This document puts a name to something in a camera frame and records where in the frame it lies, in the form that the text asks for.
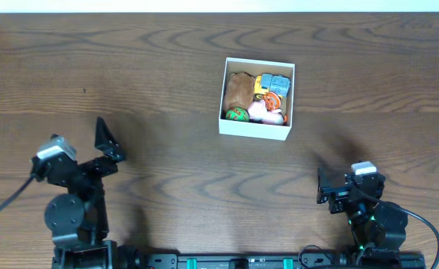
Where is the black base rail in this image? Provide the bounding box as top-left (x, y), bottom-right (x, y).
top-left (114, 244), bottom-right (426, 269)

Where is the orange round toy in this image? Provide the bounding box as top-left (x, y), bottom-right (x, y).
top-left (263, 92), bottom-right (281, 111)

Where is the left black cable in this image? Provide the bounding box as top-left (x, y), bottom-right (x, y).
top-left (0, 176), bottom-right (36, 229)

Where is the brown plush toy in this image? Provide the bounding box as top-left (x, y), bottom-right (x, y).
top-left (222, 72), bottom-right (255, 112)

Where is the green numbered ball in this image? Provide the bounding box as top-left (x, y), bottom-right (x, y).
top-left (225, 107), bottom-right (249, 122)

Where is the yellow grey toy truck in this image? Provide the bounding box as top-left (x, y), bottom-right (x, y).
top-left (253, 73), bottom-right (291, 101)

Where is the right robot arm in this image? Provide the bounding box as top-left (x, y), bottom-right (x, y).
top-left (317, 161), bottom-right (408, 265)

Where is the black cable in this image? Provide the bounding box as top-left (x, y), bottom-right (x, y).
top-left (0, 176), bottom-right (36, 229)
top-left (353, 186), bottom-right (439, 269)

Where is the right black cable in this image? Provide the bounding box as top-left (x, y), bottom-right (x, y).
top-left (353, 186), bottom-right (439, 269)

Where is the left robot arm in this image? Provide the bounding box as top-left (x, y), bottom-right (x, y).
top-left (31, 117), bottom-right (125, 268)

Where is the white cardboard box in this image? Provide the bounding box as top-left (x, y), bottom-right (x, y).
top-left (218, 58), bottom-right (296, 140)

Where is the white toy duck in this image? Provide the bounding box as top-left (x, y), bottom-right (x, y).
top-left (247, 100), bottom-right (285, 126)

